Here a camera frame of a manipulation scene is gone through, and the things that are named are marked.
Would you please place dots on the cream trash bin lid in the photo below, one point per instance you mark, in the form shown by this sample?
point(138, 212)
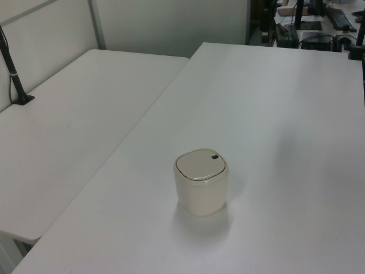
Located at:
point(196, 166)

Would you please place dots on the cream plastic trash bin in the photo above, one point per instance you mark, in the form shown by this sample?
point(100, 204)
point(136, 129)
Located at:
point(201, 197)

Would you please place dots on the white side table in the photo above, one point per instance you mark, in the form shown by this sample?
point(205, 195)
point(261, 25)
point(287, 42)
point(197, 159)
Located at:
point(71, 114)

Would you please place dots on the black box with green label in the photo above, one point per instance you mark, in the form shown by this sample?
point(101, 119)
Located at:
point(286, 37)

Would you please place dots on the black electronics box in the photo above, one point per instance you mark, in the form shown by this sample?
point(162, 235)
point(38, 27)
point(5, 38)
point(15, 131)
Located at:
point(316, 41)

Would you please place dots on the black monitor stand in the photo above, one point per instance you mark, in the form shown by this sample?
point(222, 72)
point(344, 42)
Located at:
point(300, 14)

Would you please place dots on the black computer keyboard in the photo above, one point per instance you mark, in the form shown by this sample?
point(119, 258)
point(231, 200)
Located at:
point(341, 19)

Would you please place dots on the grey metal partition frame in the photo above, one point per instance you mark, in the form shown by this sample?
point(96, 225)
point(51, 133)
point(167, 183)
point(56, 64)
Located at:
point(98, 25)

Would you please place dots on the black upright post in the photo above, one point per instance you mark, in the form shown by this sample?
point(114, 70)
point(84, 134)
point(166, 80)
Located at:
point(265, 20)

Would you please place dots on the black camera stand pole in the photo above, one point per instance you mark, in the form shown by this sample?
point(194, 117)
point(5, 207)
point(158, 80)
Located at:
point(16, 81)

